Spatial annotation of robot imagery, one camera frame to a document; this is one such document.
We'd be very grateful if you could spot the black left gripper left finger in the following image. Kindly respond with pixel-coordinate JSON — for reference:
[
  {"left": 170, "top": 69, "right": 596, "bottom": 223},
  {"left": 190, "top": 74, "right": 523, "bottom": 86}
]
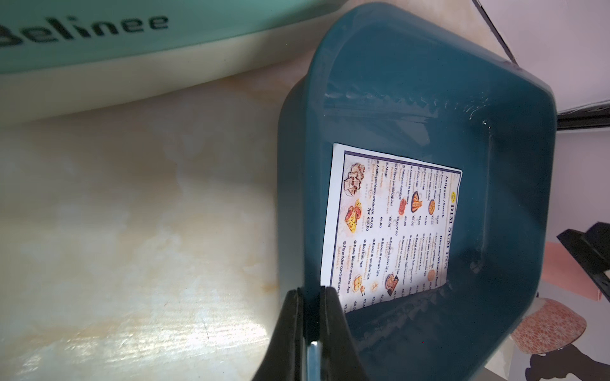
[{"left": 253, "top": 289, "right": 304, "bottom": 381}]

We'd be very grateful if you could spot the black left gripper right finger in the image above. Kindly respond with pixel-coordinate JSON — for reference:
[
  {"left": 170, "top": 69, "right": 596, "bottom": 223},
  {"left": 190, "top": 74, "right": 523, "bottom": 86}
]
[{"left": 319, "top": 287, "right": 369, "bottom": 381}]

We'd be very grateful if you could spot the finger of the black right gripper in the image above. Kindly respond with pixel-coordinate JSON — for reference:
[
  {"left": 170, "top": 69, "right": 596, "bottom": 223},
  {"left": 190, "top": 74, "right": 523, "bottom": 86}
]
[{"left": 557, "top": 222, "right": 610, "bottom": 300}]

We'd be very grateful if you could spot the new printed menu sheet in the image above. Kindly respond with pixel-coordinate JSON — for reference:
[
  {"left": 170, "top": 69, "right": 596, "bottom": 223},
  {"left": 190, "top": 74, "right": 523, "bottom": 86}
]
[{"left": 320, "top": 144, "right": 462, "bottom": 313}]

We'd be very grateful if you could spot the teal plastic bin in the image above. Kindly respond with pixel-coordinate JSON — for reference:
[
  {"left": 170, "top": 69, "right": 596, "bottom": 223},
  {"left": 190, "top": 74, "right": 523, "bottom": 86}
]
[{"left": 277, "top": 3, "right": 557, "bottom": 380}]

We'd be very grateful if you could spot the mint green toaster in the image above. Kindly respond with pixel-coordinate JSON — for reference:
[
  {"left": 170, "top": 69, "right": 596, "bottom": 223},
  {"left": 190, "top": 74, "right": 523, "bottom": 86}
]
[{"left": 1, "top": 1, "right": 348, "bottom": 125}]

